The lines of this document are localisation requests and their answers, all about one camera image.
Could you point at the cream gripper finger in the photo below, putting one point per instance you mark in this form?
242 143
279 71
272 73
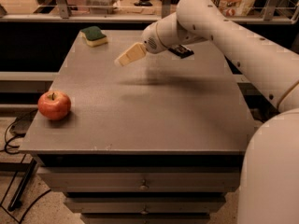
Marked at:
136 52

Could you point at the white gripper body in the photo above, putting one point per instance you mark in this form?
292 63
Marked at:
150 42

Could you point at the green and yellow sponge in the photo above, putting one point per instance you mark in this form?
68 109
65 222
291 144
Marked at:
93 36

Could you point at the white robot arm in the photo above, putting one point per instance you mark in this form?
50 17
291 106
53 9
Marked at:
269 185

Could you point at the red apple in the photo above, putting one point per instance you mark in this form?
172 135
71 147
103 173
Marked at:
54 105

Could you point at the black snack bar wrapper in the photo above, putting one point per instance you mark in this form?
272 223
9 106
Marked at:
181 51

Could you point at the grey drawer cabinet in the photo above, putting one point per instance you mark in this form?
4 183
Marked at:
180 124

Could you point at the top drawer round knob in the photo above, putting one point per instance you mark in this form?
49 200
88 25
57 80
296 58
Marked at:
144 185

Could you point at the black metal floor bar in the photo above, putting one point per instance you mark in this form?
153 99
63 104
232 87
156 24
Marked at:
27 170

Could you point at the grey metal shelf frame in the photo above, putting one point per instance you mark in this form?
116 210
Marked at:
263 12

